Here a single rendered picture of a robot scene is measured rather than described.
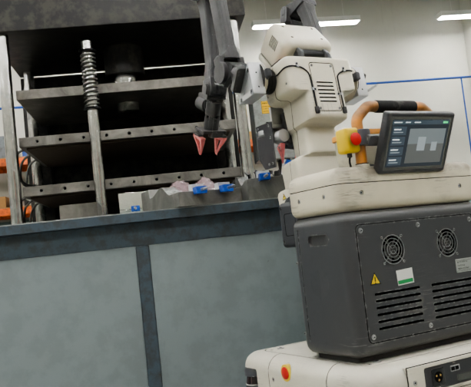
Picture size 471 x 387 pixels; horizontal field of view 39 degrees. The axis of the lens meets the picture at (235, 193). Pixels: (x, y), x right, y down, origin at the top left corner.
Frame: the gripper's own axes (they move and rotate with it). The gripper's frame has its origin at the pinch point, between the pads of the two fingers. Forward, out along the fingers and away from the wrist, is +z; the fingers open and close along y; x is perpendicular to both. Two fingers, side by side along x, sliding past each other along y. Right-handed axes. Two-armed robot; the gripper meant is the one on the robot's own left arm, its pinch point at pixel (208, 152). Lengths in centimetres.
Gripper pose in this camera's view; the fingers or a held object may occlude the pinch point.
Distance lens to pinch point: 256.0
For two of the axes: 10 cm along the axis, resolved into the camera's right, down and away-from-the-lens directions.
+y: -8.6, 0.6, -5.0
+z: -1.2, 9.4, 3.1
